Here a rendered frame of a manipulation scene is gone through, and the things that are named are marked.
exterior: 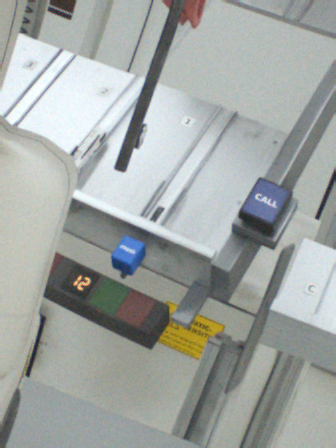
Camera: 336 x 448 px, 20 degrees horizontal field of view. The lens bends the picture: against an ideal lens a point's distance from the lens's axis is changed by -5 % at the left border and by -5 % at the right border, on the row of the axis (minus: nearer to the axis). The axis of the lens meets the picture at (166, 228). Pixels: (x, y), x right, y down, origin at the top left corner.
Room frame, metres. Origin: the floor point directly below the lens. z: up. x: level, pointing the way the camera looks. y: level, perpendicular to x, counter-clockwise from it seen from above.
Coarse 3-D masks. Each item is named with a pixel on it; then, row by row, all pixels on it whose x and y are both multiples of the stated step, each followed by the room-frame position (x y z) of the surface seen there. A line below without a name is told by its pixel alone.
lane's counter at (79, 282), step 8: (72, 272) 0.97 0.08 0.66; (80, 272) 0.97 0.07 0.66; (88, 272) 0.97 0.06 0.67; (72, 280) 0.97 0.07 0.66; (80, 280) 0.97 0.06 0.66; (88, 280) 0.97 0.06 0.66; (96, 280) 0.97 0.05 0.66; (64, 288) 0.96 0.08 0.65; (72, 288) 0.96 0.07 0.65; (80, 288) 0.96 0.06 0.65; (88, 288) 0.96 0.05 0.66; (80, 296) 0.95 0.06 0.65
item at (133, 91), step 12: (204, 12) 1.25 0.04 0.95; (180, 24) 1.22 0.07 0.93; (180, 36) 1.20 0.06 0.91; (144, 72) 1.15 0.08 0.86; (132, 84) 1.14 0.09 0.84; (120, 96) 1.12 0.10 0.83; (132, 96) 1.12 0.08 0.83; (120, 108) 1.10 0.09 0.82; (108, 120) 1.09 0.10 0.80; (108, 132) 1.09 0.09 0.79
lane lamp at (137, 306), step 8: (128, 296) 0.95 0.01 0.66; (136, 296) 0.96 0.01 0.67; (144, 296) 0.96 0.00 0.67; (128, 304) 0.95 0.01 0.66; (136, 304) 0.95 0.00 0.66; (144, 304) 0.95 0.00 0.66; (152, 304) 0.95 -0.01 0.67; (120, 312) 0.94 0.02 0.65; (128, 312) 0.94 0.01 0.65; (136, 312) 0.94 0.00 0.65; (144, 312) 0.94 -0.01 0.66; (128, 320) 0.93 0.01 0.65; (136, 320) 0.93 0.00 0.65; (144, 320) 0.94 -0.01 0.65
